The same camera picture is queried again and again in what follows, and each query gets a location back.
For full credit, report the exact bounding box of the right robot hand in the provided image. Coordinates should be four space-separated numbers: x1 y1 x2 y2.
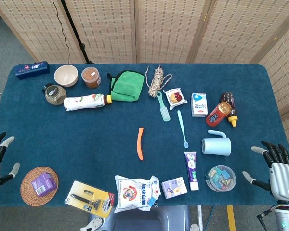
242 141 289 202

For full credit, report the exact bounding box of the orange carrot stick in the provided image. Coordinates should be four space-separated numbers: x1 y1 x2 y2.
137 127 145 161

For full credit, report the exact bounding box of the woven round coaster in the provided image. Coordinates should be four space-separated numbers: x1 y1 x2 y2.
20 166 59 207

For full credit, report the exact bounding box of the small purple box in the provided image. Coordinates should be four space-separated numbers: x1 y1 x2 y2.
30 172 57 198

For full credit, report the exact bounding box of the clear round container of clips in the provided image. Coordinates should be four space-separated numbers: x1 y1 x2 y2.
205 165 236 192

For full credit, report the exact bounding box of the dark blue table cloth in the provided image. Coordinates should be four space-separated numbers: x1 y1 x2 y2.
0 63 289 207

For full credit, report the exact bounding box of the light blue mug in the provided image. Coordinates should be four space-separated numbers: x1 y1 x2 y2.
201 129 232 156

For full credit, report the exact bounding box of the purple toothpaste tube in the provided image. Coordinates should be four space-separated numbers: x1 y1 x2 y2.
184 151 199 191

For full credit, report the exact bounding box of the glass spice jar black lid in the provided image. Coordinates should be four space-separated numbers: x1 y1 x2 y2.
42 83 67 106

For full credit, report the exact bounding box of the razor in yellow package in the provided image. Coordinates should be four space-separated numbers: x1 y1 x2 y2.
64 180 116 218

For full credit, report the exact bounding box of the brown squeeze bottle yellow cap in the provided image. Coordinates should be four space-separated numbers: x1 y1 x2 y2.
221 92 238 128

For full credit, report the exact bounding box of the dark blue patterned box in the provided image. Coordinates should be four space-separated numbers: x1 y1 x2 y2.
15 61 51 80

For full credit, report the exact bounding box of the purple juice carton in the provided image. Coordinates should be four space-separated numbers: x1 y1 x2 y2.
161 177 188 200

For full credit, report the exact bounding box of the white drink bottle yellow cap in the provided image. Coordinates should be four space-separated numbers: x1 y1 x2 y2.
63 93 112 112

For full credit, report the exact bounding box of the white blue milk carton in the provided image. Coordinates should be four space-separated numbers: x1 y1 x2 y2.
191 93 209 118

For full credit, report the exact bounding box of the light blue toothbrush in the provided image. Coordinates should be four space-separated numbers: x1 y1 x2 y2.
177 110 189 149

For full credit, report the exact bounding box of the beige bowl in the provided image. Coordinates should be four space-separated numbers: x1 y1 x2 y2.
53 64 79 87

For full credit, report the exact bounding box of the plastic tub of brown sauce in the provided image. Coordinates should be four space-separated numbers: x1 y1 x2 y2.
81 66 102 89

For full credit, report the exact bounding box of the white snack packet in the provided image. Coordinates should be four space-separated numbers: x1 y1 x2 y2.
164 88 188 111

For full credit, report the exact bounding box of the teal scrub brush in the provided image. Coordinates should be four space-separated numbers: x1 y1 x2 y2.
156 91 171 122

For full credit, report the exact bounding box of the white sugar bag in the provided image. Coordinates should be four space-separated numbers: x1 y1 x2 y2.
114 175 161 214

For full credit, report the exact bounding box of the grey robot torso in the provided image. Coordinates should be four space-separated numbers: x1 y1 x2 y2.
103 205 191 231

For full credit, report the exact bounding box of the green microfibre cloth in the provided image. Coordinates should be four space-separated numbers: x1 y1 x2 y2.
107 70 145 103

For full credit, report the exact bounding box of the black stand pole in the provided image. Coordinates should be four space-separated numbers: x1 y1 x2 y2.
60 0 94 64

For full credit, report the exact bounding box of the bamboo folding screen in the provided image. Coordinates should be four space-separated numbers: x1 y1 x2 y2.
0 0 289 135

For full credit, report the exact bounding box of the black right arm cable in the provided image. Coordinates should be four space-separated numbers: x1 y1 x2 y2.
256 208 276 231

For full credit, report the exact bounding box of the white metal post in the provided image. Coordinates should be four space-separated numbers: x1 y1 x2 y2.
197 205 204 231

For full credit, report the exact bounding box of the thin black hanging cable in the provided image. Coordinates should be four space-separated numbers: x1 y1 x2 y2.
52 0 71 64

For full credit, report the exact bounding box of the bundle of twisted rope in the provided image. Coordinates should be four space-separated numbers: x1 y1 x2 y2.
145 65 173 98

